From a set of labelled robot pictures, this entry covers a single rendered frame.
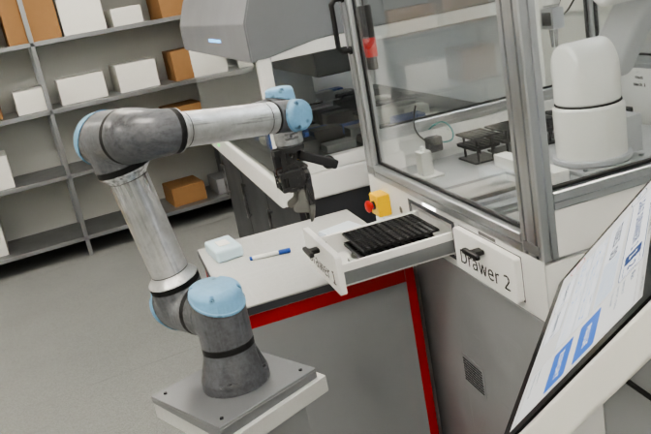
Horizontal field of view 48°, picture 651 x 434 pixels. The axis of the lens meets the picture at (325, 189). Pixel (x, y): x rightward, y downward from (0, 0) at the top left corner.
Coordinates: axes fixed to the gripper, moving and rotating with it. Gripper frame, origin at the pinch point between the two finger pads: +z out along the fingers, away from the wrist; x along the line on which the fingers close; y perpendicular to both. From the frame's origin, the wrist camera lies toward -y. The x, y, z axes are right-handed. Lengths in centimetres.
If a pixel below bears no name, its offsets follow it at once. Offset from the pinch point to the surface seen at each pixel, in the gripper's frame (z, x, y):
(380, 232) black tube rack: 10.3, 1.3, -18.0
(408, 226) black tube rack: 10.1, 2.7, -26.0
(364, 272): 14.3, 15.0, -7.0
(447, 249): 14.9, 15.2, -30.9
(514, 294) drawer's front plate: 16, 47, -31
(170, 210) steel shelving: 86, -367, 15
